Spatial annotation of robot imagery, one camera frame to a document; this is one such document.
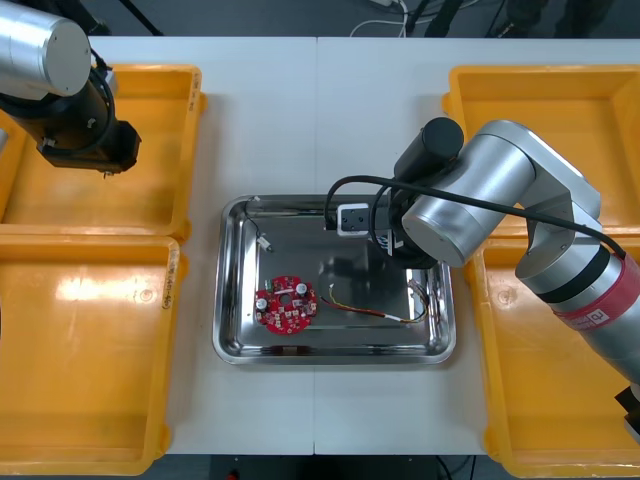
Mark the black stand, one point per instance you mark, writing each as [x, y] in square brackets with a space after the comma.
[442, 20]

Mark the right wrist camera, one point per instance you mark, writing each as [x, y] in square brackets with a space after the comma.
[352, 220]

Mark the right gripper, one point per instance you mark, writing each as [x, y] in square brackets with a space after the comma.
[382, 215]

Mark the yellow-orange plastic bin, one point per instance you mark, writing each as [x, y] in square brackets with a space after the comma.
[525, 95]
[160, 200]
[100, 375]
[530, 400]

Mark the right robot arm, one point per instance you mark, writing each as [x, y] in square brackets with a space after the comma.
[500, 165]

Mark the steel tray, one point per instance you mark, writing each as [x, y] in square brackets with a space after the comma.
[300, 250]

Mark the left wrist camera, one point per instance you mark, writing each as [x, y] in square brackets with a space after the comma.
[110, 81]

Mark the black tripod leg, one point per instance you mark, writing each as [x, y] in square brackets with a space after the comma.
[145, 20]

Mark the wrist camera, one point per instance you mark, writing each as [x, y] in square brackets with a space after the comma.
[352, 220]
[110, 81]

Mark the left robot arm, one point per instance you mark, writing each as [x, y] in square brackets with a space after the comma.
[40, 50]

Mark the round red circuit board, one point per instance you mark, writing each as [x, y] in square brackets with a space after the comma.
[285, 320]

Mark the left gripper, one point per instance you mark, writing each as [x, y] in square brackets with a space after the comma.
[100, 150]

